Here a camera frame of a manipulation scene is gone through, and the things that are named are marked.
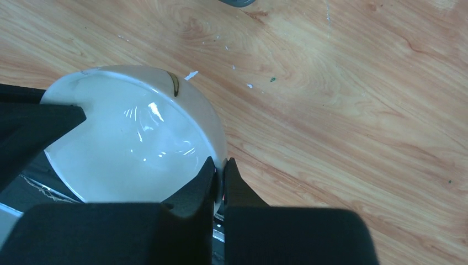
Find cream beige bowl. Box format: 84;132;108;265
41;65;227;203

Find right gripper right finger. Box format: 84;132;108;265
224;158;379;264

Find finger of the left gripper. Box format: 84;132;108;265
1;84;86;190

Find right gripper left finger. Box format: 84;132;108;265
150;157;217;264

